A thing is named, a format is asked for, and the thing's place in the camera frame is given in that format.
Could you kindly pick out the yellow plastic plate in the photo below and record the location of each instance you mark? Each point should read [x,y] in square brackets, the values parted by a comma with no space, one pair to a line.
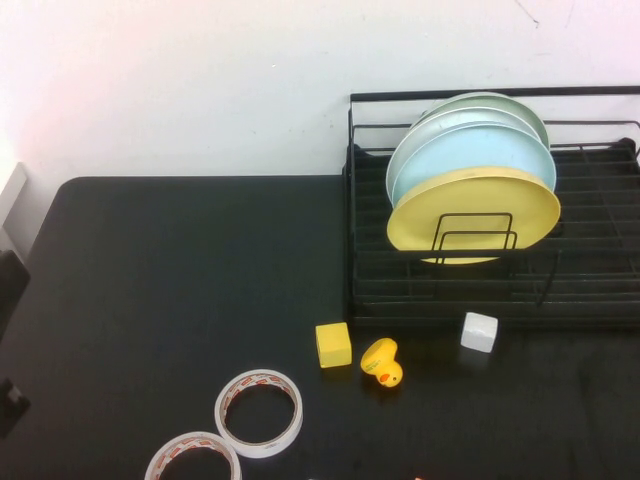
[475,200]

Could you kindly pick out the pale grey plate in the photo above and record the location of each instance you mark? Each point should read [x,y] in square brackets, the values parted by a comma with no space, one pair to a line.
[450,120]

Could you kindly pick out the light blue plate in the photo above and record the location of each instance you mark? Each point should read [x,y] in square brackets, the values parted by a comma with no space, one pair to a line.
[475,147]

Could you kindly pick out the pale green plate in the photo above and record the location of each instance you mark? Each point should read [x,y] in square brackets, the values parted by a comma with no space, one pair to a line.
[500,102]

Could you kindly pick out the yellow cube block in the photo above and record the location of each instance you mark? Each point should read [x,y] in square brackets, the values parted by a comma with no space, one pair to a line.
[334,347]

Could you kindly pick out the yellow rubber duck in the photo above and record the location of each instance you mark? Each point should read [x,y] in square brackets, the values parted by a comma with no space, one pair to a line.
[380,362]

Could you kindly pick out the white cube block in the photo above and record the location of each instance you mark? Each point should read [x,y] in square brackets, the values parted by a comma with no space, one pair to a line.
[479,332]

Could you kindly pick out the white double-sided tape roll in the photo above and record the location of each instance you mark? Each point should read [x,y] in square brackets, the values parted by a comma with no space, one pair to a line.
[260,450]
[200,439]

